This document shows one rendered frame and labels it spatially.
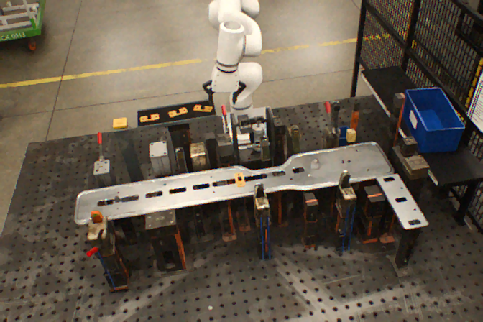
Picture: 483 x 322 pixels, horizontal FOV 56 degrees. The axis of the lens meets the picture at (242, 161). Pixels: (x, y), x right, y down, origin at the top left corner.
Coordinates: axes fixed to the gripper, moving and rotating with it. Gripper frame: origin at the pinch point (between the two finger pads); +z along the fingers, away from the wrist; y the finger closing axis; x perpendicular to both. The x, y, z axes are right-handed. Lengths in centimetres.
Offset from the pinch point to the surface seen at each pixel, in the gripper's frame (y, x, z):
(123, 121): 38, -27, 31
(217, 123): -17, -72, 69
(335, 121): -55, -6, 16
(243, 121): -13.2, -10.3, 18.5
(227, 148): -7.2, -7.9, 32.2
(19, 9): 151, -393, 156
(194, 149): 7.7, -8.2, 32.7
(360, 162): -63, 11, 26
